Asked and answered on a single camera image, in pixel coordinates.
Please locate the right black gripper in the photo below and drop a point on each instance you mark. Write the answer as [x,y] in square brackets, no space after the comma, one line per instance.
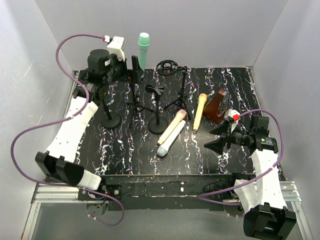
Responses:
[229,135]

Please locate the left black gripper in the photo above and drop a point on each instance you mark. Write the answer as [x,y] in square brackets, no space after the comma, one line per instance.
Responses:
[126,69]

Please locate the green microphone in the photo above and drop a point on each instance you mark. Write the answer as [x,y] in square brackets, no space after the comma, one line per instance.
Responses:
[143,45]

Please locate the black tripod clip stand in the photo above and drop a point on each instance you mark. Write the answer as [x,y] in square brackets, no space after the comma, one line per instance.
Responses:
[136,107]

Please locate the pink microphone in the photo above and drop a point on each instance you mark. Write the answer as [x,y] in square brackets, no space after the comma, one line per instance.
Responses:
[180,115]

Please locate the black round base stand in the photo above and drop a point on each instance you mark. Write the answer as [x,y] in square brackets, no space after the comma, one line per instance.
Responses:
[157,124]
[111,120]

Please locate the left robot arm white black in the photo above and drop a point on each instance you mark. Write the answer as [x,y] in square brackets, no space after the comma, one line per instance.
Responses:
[103,69]

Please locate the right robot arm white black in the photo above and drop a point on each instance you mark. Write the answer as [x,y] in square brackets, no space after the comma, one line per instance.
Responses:
[266,215]

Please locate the brown wooden metronome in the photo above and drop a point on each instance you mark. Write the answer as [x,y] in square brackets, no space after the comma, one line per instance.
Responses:
[216,108]

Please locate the yellow microphone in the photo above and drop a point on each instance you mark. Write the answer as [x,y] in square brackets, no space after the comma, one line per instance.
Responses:
[202,99]

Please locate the white microphone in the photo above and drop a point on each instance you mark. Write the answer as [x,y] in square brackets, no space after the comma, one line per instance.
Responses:
[164,148]

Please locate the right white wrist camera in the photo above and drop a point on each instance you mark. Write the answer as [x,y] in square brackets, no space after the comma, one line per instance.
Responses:
[233,117]

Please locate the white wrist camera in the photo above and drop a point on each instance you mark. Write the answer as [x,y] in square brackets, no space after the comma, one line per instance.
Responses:
[233,117]
[116,46]

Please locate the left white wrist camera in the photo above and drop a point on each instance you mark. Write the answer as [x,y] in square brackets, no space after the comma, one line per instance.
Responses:
[116,46]

